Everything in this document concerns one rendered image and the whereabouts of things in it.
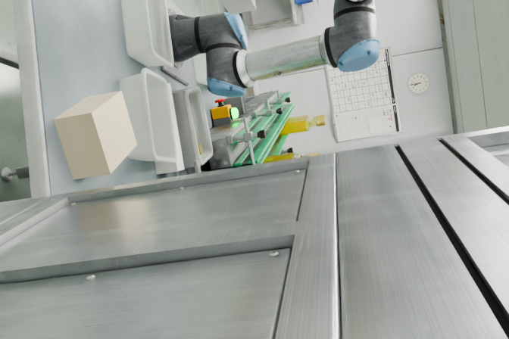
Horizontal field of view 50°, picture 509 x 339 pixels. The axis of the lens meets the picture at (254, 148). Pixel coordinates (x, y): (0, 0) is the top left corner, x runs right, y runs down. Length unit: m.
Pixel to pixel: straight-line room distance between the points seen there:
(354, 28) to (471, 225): 1.08
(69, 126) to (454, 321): 0.82
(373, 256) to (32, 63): 0.76
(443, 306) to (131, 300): 0.25
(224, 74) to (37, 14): 0.72
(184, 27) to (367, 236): 1.33
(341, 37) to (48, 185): 0.87
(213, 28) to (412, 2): 6.17
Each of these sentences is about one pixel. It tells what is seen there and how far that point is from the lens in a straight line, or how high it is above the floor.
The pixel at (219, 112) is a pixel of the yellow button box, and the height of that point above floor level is 0.79.
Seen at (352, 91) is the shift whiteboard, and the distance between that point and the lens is 7.70.
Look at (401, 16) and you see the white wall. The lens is 7.74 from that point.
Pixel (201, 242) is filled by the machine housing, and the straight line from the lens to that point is 0.56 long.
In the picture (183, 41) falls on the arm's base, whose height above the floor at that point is 0.81.
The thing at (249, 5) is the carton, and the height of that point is 1.10.
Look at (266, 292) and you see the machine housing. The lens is 0.44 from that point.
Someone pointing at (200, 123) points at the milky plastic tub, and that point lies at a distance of 1.73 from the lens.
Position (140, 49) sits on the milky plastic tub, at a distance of 1.43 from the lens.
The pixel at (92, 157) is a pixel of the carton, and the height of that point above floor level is 0.80.
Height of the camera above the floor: 1.26
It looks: 10 degrees down
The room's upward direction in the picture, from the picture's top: 81 degrees clockwise
